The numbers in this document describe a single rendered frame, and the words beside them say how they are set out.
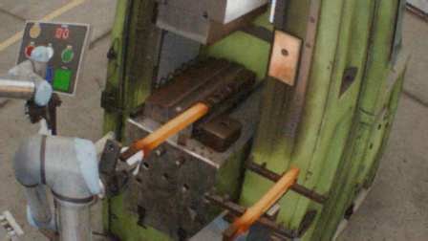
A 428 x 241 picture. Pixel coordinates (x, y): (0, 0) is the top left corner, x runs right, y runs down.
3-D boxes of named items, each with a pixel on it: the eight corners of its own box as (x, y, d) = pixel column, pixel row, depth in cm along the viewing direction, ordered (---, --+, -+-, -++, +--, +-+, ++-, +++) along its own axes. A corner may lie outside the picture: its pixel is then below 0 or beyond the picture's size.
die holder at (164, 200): (201, 252, 244) (218, 165, 220) (122, 209, 259) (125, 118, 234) (272, 186, 286) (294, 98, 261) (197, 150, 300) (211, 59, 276)
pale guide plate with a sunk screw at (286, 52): (291, 86, 214) (299, 41, 204) (267, 75, 217) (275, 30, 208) (294, 83, 215) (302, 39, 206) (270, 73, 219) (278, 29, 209)
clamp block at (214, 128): (222, 154, 225) (224, 138, 221) (200, 143, 228) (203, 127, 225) (241, 138, 234) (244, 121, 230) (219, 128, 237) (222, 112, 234)
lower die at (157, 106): (190, 139, 230) (194, 117, 225) (142, 115, 237) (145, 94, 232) (253, 90, 261) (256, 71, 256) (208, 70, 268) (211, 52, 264)
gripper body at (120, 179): (110, 175, 183) (87, 192, 174) (111, 150, 179) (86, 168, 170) (131, 187, 180) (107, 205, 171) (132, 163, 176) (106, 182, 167)
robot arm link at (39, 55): (26, 51, 192) (42, 42, 198) (25, 77, 198) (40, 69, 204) (36, 58, 188) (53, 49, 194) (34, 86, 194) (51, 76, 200)
